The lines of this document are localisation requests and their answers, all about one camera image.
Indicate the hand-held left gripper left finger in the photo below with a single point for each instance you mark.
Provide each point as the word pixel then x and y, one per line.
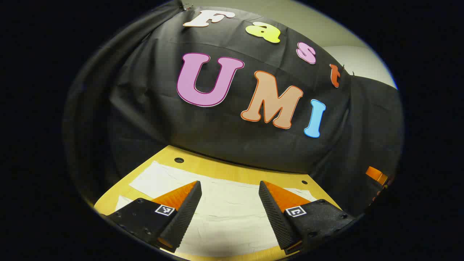
pixel 185 217

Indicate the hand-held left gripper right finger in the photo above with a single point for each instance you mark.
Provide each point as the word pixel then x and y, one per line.
pixel 277 221

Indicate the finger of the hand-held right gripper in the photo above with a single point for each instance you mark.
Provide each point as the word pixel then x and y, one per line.
pixel 376 174

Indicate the white jeans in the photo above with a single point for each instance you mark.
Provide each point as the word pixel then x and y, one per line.
pixel 228 217

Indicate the black backdrop cloth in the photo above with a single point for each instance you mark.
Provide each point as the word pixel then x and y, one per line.
pixel 235 145

